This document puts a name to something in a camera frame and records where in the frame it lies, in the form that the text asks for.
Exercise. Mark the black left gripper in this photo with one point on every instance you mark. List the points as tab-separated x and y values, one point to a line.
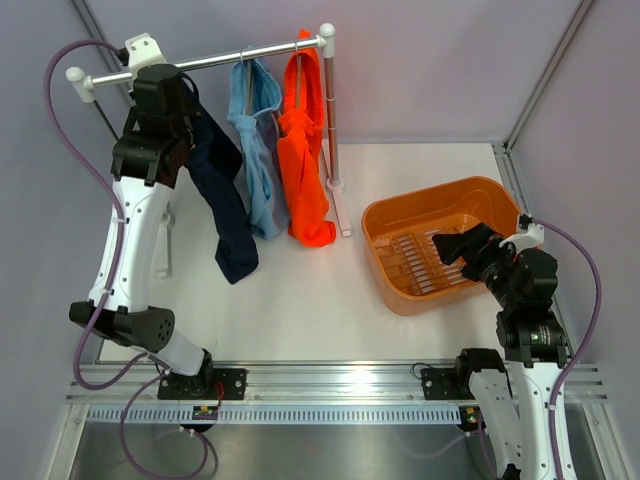
190	110

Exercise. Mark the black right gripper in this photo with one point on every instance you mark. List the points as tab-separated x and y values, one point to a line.
451	246

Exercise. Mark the navy blue shorts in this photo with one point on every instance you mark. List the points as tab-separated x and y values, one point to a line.
213	165

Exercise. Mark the light blue shorts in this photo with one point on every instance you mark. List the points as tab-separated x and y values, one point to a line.
258	134

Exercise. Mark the grey clothes hanger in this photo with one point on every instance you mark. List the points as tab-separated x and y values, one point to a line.
247	73

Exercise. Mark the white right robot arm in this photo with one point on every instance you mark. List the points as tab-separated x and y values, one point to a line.
520	402

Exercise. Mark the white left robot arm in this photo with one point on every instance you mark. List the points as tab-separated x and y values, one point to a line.
118	307

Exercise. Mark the orange shorts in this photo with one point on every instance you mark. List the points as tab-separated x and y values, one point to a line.
298	151

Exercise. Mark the grey orange-shorts hanger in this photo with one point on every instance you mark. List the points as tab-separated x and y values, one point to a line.
298	76

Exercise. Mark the silver white clothes rack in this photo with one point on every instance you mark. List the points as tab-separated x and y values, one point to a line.
323	41

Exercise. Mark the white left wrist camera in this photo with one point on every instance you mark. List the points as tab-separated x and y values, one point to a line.
143	51

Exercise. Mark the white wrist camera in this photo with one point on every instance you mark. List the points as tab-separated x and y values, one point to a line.
529	235
143	51

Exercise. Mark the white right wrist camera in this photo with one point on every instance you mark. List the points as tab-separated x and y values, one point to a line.
529	235

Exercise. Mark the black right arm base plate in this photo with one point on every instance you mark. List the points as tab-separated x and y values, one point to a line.
440	384

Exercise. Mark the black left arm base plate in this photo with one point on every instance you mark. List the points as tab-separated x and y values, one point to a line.
227	383

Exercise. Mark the white slotted cable duct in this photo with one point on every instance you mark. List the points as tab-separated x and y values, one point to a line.
295	414

